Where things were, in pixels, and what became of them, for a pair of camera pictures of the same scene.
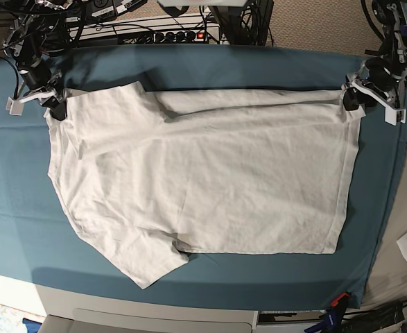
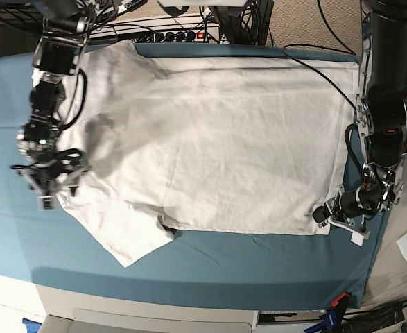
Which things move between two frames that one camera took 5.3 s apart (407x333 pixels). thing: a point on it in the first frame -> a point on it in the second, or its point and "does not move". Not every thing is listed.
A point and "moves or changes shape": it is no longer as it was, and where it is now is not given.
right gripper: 380,81 -> 349,208
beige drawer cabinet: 68,311 does not move
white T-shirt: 147,177 moves or changes shape
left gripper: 41,84 -> 49,169
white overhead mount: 202,3 does not move
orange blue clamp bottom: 333,318 does not move
